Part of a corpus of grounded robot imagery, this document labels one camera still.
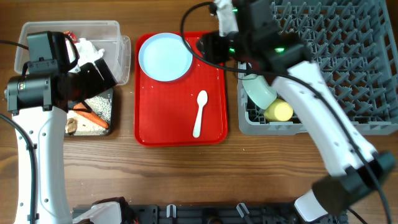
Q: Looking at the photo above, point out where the white tissue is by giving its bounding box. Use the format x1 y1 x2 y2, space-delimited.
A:
75 38 105 67

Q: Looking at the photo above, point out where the white rice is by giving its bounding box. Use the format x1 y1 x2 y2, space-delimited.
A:
65 96 112 136

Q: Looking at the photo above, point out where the orange carrot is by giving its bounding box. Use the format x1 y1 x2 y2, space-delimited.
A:
73 103 109 129

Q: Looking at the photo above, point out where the red snack wrapper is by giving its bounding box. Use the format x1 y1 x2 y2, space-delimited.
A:
63 30 78 44

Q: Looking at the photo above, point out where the brown food scrap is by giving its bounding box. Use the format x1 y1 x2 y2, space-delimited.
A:
65 118 78 135

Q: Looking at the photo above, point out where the green bowl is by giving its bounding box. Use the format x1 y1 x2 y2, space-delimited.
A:
242 74 277 110

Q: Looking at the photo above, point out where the yellow plastic cup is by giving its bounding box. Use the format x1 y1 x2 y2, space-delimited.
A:
264 98 294 122

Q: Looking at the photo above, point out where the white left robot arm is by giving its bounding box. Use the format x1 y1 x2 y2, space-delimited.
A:
4 31 131 223

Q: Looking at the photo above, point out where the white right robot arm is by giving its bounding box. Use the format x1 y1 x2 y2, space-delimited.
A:
199 1 396 222

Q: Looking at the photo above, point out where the grey dishwasher rack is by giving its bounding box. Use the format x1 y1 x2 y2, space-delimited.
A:
236 0 398 136

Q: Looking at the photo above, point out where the black tray bin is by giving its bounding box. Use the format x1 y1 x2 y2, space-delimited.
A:
65 89 114 137

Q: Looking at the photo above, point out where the clear plastic bin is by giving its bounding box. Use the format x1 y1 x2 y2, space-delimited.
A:
18 21 131 85

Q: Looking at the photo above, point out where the white plastic spoon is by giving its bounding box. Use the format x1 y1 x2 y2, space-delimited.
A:
193 90 208 138

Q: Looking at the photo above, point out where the large light blue plate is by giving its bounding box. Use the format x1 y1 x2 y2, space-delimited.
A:
138 33 193 82

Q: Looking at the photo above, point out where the red serving tray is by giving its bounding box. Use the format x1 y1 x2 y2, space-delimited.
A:
133 30 229 147

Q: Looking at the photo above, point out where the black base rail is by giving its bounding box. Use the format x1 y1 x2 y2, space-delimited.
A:
71 203 348 224

